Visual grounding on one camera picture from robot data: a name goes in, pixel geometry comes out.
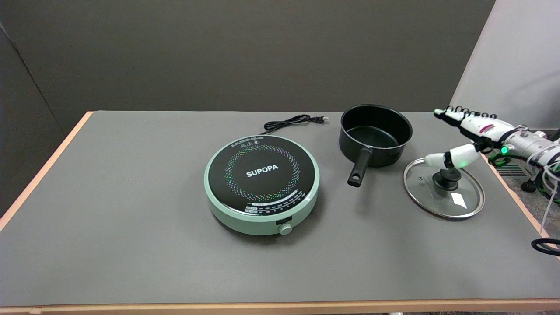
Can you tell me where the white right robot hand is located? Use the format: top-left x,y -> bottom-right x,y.
425,106 -> 518,170

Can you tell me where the glass pot lid black knob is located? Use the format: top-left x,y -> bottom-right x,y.
403,157 -> 485,220

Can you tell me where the metal floor vent grille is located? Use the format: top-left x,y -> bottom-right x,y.
493,164 -> 527,177

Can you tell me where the mint green induction cooker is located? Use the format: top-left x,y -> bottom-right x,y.
203,134 -> 320,236

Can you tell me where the green and black cable bundle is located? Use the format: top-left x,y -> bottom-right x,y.
487,150 -> 560,205

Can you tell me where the white cable tie strip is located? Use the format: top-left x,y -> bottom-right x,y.
539,165 -> 560,235

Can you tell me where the black saucepan with handle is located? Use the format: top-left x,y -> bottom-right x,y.
339,104 -> 413,188

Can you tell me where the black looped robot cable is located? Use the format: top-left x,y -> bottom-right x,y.
531,238 -> 560,257

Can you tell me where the black power cord with plug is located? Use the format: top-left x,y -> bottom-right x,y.
260,114 -> 329,135

